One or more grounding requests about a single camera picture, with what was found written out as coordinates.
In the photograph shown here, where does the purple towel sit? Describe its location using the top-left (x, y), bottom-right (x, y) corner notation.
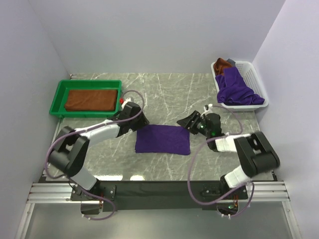
top-left (135, 124), bottom-right (190, 155)
top-left (215, 67), bottom-right (265, 106)

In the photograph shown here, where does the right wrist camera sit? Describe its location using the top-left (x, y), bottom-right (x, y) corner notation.
top-left (201, 104), bottom-right (213, 116)

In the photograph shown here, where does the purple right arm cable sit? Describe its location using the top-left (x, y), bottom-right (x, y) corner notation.
top-left (187, 104), bottom-right (255, 219)

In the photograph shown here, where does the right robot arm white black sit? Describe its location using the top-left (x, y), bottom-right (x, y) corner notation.
top-left (177, 111), bottom-right (280, 199)

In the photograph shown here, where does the brown towel in basket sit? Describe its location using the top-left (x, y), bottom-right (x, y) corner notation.
top-left (213, 58), bottom-right (232, 76)

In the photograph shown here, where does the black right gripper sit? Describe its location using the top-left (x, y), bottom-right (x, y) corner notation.
top-left (177, 111), bottom-right (211, 138)

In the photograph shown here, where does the black base bar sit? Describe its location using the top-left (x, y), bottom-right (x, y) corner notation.
top-left (70, 181), bottom-right (248, 210)

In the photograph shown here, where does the brown towel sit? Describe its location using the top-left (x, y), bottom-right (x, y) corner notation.
top-left (213, 58), bottom-right (232, 76)
top-left (64, 89), bottom-right (118, 112)

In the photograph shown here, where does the green plastic tray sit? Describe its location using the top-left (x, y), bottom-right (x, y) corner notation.
top-left (49, 80), bottom-right (122, 118)

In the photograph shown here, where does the white plastic basket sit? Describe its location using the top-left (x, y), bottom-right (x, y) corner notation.
top-left (211, 61), bottom-right (269, 112)

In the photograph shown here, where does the grey towel in basket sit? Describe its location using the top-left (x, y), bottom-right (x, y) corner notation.
top-left (226, 58), bottom-right (236, 67)

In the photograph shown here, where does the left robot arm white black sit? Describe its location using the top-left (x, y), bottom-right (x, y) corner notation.
top-left (47, 102), bottom-right (149, 200)

